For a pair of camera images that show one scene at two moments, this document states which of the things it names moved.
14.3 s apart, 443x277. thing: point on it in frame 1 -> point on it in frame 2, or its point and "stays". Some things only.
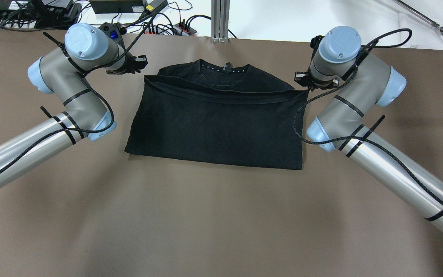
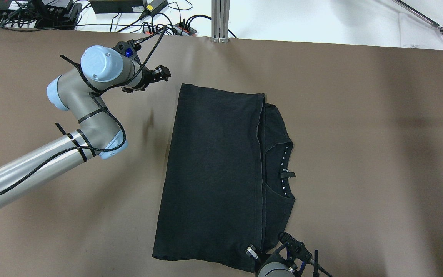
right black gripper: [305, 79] -> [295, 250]
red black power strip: [178, 29] stays
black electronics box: [99, 6] stays
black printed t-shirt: [221, 114] -> [227, 182]
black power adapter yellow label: [154, 6] stays
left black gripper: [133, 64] -> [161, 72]
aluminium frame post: [220, 11] stays
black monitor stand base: [55, 14] stays
